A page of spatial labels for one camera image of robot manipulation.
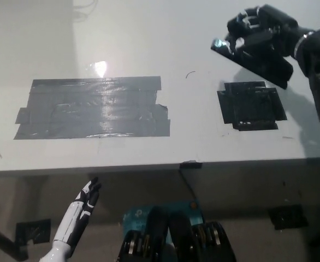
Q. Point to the black tape square spot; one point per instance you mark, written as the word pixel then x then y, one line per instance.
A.
pixel 251 107

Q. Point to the black tape floor mark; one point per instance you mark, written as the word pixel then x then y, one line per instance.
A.
pixel 33 232
pixel 288 217

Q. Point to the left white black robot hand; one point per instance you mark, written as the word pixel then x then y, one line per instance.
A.
pixel 78 215

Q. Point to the black teal robot torso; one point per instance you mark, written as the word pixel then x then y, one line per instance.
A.
pixel 176 237

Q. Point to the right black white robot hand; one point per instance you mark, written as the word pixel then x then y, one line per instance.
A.
pixel 277 24

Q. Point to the large grey duct tape patch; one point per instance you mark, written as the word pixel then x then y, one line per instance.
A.
pixel 94 109

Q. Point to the dark table leg bar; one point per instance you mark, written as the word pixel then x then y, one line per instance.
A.
pixel 4 243

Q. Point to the black rectangular box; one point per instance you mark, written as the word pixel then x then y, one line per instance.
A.
pixel 269 68

